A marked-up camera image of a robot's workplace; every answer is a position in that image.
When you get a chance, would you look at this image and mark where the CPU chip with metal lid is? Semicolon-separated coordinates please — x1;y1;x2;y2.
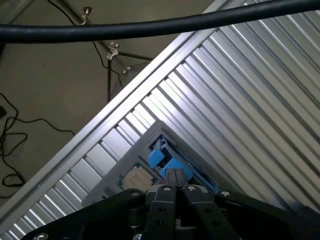
117;165;159;194

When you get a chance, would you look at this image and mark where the blue plastic rack fixture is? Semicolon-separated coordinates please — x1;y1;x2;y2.
147;136;219;193

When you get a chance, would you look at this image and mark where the grey parts rack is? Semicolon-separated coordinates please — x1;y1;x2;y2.
82;121;222;208

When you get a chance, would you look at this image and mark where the black stand with metal joints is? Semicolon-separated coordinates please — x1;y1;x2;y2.
74;6;154;102

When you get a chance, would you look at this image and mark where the looped black floor cable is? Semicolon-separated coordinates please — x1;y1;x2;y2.
0;92;75;187

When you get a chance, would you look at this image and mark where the thin black floor cable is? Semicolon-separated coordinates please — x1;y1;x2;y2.
46;0;125;90

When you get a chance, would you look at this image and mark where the thick black hose cable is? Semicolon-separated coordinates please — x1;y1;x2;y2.
0;0;320;44

